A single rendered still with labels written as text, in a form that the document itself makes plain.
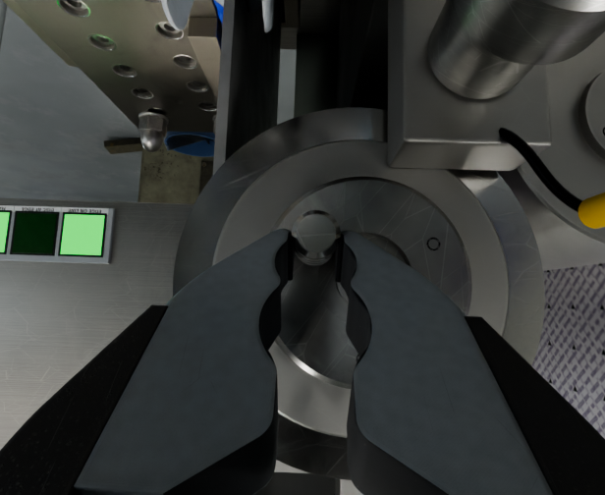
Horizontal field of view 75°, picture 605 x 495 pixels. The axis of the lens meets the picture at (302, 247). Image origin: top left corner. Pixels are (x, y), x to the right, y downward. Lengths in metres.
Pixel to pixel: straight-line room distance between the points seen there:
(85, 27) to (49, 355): 0.37
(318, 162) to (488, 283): 0.08
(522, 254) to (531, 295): 0.02
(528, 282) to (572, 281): 0.18
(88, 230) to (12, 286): 0.12
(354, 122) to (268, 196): 0.05
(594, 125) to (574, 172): 0.02
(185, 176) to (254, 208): 3.06
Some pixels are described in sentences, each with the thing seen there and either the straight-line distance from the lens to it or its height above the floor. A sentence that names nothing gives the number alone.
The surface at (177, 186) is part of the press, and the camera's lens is 3.20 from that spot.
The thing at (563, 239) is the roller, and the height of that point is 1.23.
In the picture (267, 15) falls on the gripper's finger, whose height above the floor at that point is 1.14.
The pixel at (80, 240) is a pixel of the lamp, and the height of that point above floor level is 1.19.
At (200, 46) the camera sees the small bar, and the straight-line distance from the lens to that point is 0.39.
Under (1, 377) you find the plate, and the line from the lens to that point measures 0.62.
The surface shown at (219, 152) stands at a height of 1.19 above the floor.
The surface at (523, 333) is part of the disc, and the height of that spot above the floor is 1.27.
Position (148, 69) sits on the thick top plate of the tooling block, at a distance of 0.47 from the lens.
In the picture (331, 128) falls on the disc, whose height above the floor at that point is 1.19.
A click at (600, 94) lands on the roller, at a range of 0.22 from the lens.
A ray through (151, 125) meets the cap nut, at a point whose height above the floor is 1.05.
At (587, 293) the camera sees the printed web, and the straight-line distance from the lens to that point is 0.35.
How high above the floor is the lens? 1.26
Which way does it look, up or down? 8 degrees down
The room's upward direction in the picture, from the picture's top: 178 degrees counter-clockwise
